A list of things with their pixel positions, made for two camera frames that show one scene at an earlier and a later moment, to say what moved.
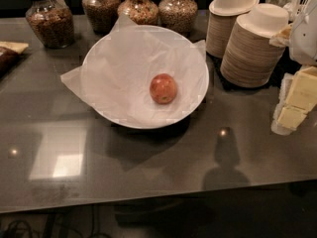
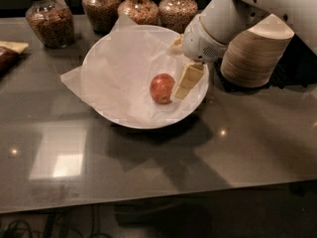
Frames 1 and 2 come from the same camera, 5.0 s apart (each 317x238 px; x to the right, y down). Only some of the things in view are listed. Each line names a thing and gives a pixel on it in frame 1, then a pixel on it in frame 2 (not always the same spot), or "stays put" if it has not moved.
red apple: (163, 88) stays put
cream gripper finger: (281, 39) to (198, 44)
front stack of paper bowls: (248, 58) stays put
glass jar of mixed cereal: (137, 6) stays put
